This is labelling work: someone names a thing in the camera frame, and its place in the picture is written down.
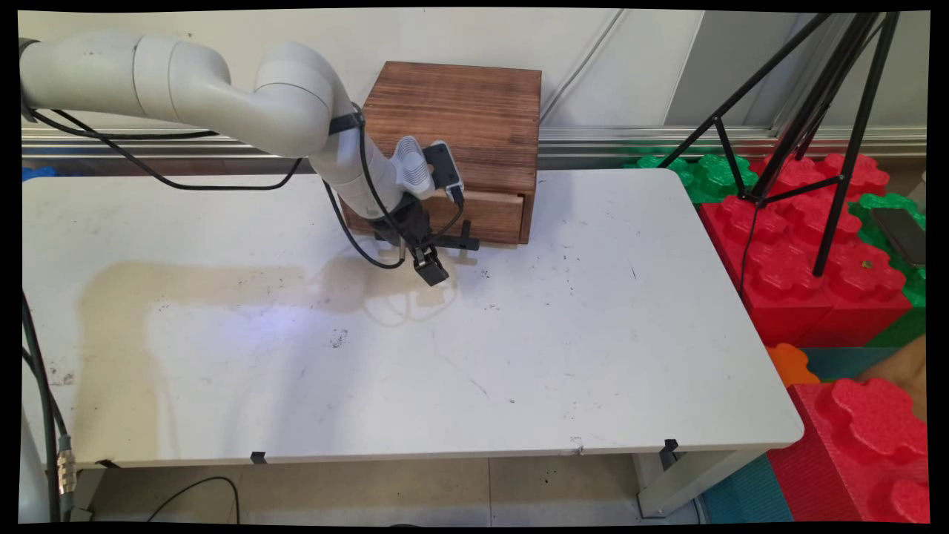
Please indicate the orange foam block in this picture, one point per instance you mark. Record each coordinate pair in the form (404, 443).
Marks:
(792, 365)

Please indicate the large red foam block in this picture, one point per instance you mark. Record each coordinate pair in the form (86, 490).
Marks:
(786, 267)

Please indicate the brown wooden drawer cabinet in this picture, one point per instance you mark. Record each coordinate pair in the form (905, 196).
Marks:
(474, 119)

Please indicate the white table leg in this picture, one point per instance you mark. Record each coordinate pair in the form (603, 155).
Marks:
(689, 478)

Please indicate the diagonal metal wall strip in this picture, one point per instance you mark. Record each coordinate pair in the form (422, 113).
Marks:
(586, 67)

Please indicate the black tripod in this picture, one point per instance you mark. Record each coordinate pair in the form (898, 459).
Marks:
(864, 111)

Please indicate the red giant building blocks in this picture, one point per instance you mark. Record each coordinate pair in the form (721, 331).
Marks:
(745, 493)

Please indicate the black smartphone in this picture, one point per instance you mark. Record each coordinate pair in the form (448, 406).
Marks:
(901, 233)

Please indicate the tan brown object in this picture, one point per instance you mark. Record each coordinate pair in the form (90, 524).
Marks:
(901, 367)

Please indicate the black tape piece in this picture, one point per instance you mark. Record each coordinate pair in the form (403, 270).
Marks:
(108, 463)
(259, 457)
(670, 449)

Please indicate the green foam block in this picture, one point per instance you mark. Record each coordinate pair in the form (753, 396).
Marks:
(908, 285)
(712, 176)

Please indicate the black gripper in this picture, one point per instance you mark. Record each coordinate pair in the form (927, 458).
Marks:
(406, 219)

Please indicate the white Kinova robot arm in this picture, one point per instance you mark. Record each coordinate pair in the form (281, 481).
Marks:
(185, 81)

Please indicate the blue foam block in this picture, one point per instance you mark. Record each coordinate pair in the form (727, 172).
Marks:
(37, 173)

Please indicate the aluminium wall rail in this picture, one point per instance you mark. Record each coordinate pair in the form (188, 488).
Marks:
(630, 141)

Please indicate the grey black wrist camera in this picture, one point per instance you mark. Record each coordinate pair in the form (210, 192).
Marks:
(441, 167)

